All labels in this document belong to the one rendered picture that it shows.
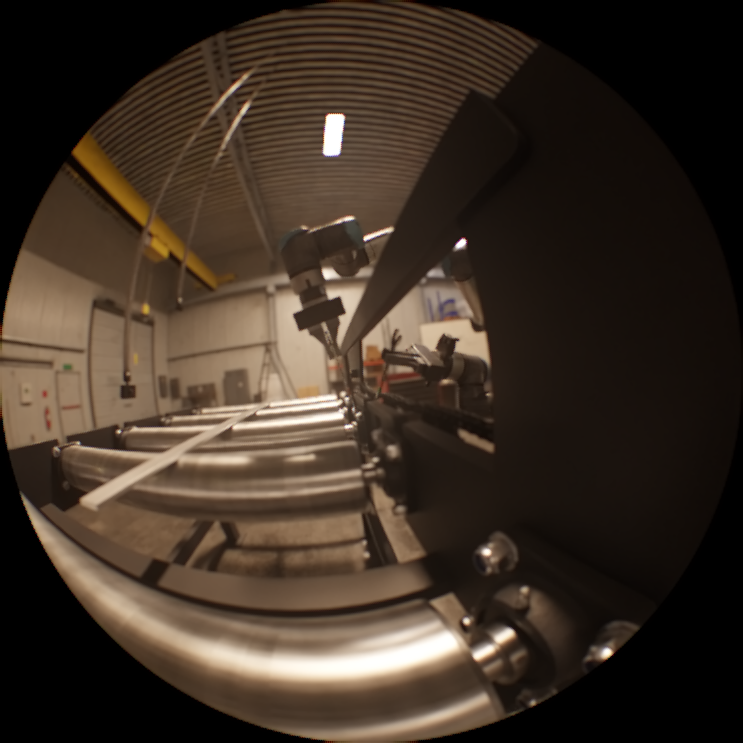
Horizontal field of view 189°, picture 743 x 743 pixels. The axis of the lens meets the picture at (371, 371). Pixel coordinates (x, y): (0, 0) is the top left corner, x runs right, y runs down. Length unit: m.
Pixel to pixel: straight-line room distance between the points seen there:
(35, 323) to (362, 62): 11.12
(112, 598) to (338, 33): 7.60
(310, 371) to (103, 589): 10.60
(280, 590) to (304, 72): 7.78
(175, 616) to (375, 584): 0.21
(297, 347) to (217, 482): 10.54
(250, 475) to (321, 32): 7.58
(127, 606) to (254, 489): 0.23
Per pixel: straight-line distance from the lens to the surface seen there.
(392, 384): 2.73
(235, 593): 0.32
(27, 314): 9.52
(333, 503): 0.31
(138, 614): 0.16
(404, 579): 0.29
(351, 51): 7.57
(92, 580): 0.20
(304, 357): 10.71
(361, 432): 0.59
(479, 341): 5.35
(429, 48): 7.88
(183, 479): 0.38
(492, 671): 0.15
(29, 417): 9.17
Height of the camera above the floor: 1.01
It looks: level
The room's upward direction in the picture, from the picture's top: 7 degrees counter-clockwise
